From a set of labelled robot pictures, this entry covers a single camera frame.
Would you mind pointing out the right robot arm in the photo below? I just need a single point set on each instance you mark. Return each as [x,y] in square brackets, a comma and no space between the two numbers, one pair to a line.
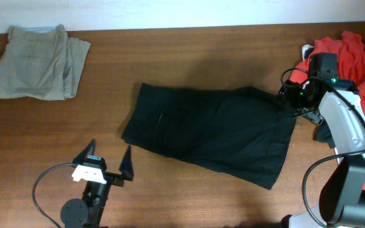
[342,199]

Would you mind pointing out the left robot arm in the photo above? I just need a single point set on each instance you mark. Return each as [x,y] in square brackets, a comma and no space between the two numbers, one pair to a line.
[87,211]

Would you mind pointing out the folded khaki shorts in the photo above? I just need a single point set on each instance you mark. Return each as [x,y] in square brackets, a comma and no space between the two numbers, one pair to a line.
[42,63]

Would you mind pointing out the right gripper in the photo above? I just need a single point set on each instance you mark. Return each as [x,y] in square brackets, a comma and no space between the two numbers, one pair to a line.
[288,97]

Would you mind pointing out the black shorts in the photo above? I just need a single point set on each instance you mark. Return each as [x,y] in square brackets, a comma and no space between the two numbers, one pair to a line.
[244,132]

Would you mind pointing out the white garment under pile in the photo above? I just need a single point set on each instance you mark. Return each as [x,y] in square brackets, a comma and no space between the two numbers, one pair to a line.
[307,49]

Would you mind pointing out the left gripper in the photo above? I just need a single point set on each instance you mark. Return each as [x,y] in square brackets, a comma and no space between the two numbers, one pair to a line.
[116,178]

